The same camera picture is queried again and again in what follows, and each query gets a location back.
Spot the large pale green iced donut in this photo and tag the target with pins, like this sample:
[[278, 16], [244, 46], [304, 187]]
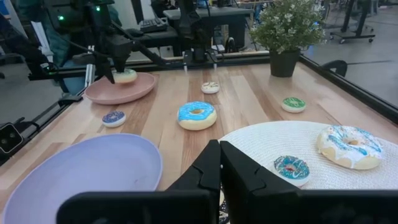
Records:
[[127, 77]]

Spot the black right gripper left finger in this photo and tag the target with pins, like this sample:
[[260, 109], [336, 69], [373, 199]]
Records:
[[186, 205]]

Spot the silver metal rail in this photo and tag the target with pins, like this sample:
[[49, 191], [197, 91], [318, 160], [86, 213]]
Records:
[[90, 74]]

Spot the pink plate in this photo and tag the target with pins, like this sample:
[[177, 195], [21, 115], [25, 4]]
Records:
[[124, 93]]

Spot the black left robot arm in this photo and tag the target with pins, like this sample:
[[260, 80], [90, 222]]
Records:
[[192, 25]]

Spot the small green iced donut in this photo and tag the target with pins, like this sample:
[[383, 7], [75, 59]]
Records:
[[293, 109]]

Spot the black table-level camera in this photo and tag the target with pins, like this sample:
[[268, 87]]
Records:
[[9, 138]]

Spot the large blue iced donut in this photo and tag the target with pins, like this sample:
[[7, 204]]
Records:
[[196, 119]]

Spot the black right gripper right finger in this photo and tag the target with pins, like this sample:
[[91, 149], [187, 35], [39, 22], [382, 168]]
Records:
[[264, 205]]

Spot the potted plant black pot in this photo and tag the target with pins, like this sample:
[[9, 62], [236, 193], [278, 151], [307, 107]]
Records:
[[284, 63]]

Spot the person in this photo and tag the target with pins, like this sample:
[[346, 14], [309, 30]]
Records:
[[59, 43]]

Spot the black keyboard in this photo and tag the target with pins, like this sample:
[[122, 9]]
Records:
[[154, 25]]

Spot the black wheeled stand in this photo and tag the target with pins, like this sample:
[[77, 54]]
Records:
[[351, 34]]

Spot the black metal table frame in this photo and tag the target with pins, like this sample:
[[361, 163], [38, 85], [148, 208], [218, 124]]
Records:
[[373, 101]]

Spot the small teal iced donut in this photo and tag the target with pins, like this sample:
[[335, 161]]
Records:
[[298, 174]]

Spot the black frame bracket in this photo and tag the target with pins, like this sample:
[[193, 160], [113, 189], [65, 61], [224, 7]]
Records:
[[70, 100]]

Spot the white woven round placemat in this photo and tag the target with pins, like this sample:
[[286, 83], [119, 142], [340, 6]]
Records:
[[280, 140]]

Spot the purple plate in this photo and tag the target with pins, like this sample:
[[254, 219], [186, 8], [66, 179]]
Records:
[[93, 165]]

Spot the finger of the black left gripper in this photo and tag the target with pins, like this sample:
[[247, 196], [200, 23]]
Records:
[[119, 66], [107, 71]]

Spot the small cream chocolate-drizzled donut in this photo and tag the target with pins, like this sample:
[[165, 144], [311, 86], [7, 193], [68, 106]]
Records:
[[210, 91]]

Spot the black desk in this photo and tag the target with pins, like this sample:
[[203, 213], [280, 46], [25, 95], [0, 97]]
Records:
[[211, 14]]

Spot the small purple-blue iced donut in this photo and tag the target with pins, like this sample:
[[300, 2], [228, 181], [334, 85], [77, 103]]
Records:
[[114, 124]]

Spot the large white blue-drizzled donut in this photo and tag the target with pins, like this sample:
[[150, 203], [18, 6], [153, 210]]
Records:
[[335, 155]]

